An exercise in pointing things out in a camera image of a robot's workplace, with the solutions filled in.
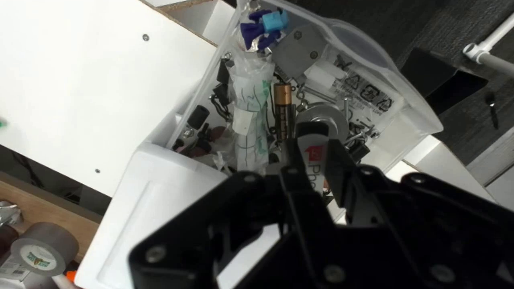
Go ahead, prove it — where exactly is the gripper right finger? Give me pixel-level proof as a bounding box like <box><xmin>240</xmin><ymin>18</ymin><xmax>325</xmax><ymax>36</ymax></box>
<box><xmin>325</xmin><ymin>139</ymin><xmax>514</xmax><ymax>289</ymax></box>

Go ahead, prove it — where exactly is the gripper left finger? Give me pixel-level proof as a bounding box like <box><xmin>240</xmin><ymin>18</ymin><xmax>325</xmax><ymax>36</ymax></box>
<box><xmin>128</xmin><ymin>138</ymin><xmax>343</xmax><ymax>289</ymax></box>

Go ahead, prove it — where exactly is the white stick with red label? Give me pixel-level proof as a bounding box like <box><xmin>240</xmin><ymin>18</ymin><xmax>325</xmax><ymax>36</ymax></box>
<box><xmin>295</xmin><ymin>121</ymin><xmax>332</xmax><ymax>194</ymax></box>

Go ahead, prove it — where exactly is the translucent drawer with white front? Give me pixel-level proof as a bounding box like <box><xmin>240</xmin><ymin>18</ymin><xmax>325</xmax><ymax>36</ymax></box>
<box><xmin>74</xmin><ymin>0</ymin><xmax>444</xmax><ymax>289</ymax></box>

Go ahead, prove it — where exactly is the black cylinder cap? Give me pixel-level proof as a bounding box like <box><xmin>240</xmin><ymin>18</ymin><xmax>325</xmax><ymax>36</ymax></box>
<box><xmin>187</xmin><ymin>105</ymin><xmax>210</xmax><ymax>130</ymax></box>

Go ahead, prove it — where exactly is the heap of screws and clips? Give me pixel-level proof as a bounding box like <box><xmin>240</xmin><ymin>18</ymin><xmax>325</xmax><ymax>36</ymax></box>
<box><xmin>345</xmin><ymin>120</ymin><xmax>381</xmax><ymax>163</ymax></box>

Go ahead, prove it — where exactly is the clear plastic bag green print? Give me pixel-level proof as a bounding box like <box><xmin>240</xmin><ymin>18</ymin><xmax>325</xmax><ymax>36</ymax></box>
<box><xmin>226</xmin><ymin>55</ymin><xmax>276</xmax><ymax>174</ymax></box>

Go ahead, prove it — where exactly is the small black tool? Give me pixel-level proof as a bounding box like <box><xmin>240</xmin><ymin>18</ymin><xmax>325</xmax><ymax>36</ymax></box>
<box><xmin>484</xmin><ymin>92</ymin><xmax>500</xmax><ymax>130</ymax></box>

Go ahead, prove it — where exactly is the copper and black battery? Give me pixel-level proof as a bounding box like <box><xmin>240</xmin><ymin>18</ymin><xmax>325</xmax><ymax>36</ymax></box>
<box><xmin>274</xmin><ymin>82</ymin><xmax>293</xmax><ymax>141</ymax></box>

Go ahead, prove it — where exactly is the black binder clip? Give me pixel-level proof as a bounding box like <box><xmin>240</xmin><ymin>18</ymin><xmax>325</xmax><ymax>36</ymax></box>
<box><xmin>213</xmin><ymin>58</ymin><xmax>235</xmax><ymax>106</ymax></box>

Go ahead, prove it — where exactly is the black flat box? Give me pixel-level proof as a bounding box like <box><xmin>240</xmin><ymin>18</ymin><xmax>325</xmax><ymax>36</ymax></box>
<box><xmin>400</xmin><ymin>47</ymin><xmax>489</xmax><ymax>115</ymax></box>

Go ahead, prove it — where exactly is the silver round disc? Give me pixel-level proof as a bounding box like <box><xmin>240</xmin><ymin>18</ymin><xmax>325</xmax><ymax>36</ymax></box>
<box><xmin>295</xmin><ymin>102</ymin><xmax>350</xmax><ymax>142</ymax></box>

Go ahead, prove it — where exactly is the wooden shelf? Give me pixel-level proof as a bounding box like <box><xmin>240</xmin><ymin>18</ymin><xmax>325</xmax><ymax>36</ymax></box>
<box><xmin>0</xmin><ymin>170</ymin><xmax>103</xmax><ymax>259</ymax></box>

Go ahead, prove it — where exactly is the white pipe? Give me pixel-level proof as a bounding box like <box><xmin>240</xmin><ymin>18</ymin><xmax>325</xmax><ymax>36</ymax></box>
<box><xmin>463</xmin><ymin>12</ymin><xmax>514</xmax><ymax>77</ymax></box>

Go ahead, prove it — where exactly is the purple plastic clip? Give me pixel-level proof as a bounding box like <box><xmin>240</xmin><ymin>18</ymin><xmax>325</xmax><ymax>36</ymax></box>
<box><xmin>240</xmin><ymin>10</ymin><xmax>282</xmax><ymax>51</ymax></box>

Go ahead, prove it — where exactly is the grey metal plate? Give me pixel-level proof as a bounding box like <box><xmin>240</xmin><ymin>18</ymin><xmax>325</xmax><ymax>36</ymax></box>
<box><xmin>271</xmin><ymin>24</ymin><xmax>328</xmax><ymax>81</ymax></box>

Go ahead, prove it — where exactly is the light blue plastic clip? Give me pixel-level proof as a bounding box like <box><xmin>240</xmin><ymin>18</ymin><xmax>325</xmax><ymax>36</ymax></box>
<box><xmin>263</xmin><ymin>10</ymin><xmax>289</xmax><ymax>33</ymax></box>

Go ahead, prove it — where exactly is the roll of grey duct tape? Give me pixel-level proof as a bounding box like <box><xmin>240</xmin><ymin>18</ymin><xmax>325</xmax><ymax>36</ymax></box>
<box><xmin>10</xmin><ymin>222</ymin><xmax>80</xmax><ymax>277</ymax></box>

